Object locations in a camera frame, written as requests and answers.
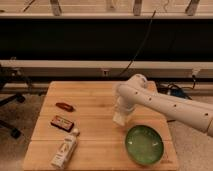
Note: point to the white sponge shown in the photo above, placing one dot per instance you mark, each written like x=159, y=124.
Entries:
x=120, y=119

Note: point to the green ceramic bowl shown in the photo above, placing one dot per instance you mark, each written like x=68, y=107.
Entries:
x=144, y=145

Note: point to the dark rectangular box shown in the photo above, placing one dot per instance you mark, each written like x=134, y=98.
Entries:
x=62, y=123

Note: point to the small brown oblong object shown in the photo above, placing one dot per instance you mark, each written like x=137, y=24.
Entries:
x=65, y=107

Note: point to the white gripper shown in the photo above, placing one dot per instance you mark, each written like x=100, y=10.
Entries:
x=123, y=109

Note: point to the white lotion tube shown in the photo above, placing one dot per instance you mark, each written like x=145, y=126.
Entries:
x=65, y=150

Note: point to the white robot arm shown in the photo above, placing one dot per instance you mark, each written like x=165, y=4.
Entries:
x=134, y=91

